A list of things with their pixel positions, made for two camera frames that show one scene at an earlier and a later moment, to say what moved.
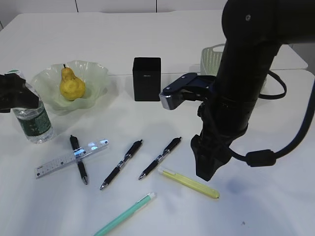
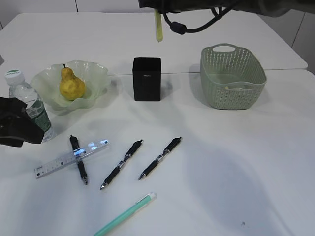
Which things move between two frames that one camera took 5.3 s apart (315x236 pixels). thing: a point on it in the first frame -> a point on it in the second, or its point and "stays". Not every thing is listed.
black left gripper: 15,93 -> 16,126
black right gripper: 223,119 -> 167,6
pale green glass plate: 46,81 stays
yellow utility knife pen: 188,184 -> 159,25
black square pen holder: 146,73 stays
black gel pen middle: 134,148 stays
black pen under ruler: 76,143 stays
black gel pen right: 173,143 stays
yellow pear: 71,87 stays
